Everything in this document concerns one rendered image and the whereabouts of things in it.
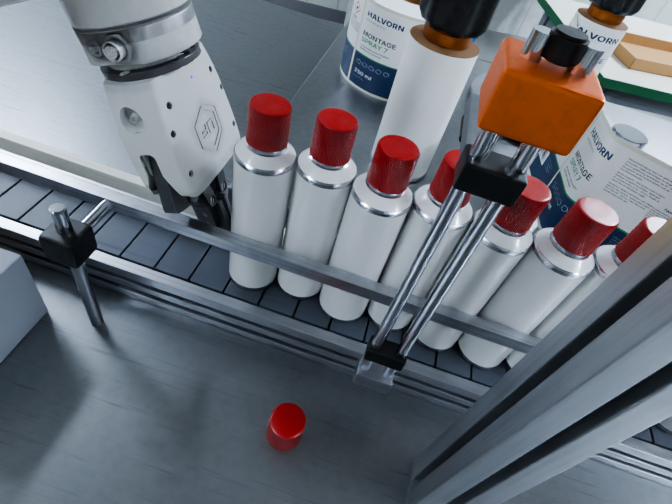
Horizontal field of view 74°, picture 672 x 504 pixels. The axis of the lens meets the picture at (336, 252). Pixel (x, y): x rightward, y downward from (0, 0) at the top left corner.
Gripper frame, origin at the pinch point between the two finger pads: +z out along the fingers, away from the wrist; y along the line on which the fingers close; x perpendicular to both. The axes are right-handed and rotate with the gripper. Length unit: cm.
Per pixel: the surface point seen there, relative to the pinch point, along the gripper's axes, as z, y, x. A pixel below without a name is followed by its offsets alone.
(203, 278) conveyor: 6.1, -3.4, 1.8
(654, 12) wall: 92, 353, -137
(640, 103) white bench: 50, 126, -75
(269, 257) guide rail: 1.0, -4.3, -7.4
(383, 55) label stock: 1.9, 45.5, -8.5
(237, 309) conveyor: 7.9, -5.5, -2.5
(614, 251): 1.6, 0.5, -35.7
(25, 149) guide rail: -5.0, 3.1, 23.7
